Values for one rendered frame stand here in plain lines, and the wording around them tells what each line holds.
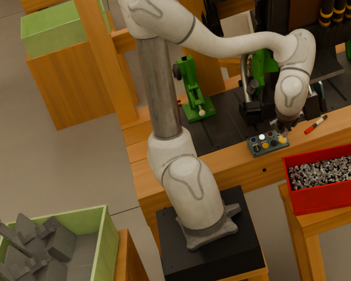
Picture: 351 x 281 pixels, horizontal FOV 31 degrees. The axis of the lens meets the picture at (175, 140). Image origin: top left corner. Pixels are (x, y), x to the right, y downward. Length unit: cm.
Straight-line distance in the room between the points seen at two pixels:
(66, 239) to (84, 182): 183
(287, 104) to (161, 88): 41
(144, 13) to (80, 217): 98
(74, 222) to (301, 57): 106
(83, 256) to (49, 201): 185
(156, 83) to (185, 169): 29
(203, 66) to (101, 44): 48
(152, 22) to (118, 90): 115
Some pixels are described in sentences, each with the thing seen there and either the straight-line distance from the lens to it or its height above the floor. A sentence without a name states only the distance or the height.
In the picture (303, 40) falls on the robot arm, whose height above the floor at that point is 141.
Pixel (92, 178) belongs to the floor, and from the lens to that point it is 430.
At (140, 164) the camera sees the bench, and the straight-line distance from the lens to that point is 271.
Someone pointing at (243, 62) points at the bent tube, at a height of 112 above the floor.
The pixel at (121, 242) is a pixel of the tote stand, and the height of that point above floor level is 79.
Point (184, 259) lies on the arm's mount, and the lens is 214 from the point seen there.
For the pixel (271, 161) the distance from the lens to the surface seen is 255.
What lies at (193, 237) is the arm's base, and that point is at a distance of 217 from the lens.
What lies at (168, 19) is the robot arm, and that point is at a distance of 181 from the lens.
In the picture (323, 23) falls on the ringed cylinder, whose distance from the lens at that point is 244.
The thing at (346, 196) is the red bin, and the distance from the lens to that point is 237.
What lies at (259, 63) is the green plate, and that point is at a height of 116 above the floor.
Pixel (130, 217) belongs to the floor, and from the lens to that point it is 387.
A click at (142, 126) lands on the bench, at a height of 88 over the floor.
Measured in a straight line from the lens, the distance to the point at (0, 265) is 227.
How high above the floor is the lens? 243
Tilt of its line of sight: 34 degrees down
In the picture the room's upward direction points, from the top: 18 degrees counter-clockwise
